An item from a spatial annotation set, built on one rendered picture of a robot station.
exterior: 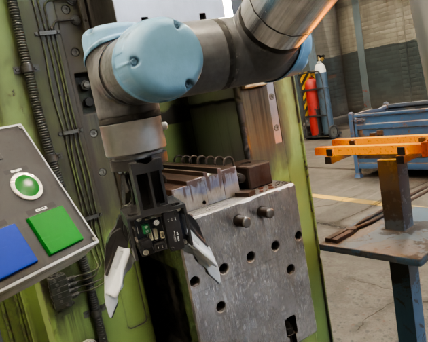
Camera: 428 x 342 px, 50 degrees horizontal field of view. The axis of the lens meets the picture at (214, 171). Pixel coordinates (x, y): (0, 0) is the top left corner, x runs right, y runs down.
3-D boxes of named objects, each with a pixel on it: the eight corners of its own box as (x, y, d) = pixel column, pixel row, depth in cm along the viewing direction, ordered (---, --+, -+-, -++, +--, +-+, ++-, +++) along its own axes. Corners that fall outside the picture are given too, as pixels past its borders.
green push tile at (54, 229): (85, 238, 82) (62, 204, 83) (51, 254, 76) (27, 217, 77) (80, 242, 83) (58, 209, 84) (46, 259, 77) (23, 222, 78)
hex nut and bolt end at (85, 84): (97, 106, 114) (91, 78, 113) (86, 108, 113) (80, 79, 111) (94, 106, 116) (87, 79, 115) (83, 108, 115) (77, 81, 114)
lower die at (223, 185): (240, 194, 122) (235, 163, 121) (176, 216, 112) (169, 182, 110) (166, 183, 157) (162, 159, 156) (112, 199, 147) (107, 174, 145)
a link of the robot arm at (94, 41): (85, 22, 48) (71, 37, 56) (108, 125, 50) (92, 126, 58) (155, 15, 51) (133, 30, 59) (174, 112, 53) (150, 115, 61)
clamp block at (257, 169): (274, 182, 129) (270, 159, 128) (251, 190, 124) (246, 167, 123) (247, 180, 139) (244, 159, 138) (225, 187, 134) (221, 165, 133)
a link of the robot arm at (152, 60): (231, 4, 43) (185, 28, 53) (116, 15, 39) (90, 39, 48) (244, 87, 45) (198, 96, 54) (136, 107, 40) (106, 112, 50)
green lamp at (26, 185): (45, 195, 82) (39, 171, 81) (18, 201, 79) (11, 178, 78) (41, 193, 84) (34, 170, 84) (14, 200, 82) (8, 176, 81)
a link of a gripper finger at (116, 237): (94, 271, 57) (123, 207, 58) (93, 268, 59) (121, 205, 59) (129, 283, 59) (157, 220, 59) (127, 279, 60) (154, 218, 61)
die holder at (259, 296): (318, 330, 132) (295, 181, 125) (210, 396, 112) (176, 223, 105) (211, 283, 179) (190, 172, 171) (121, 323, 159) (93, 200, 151)
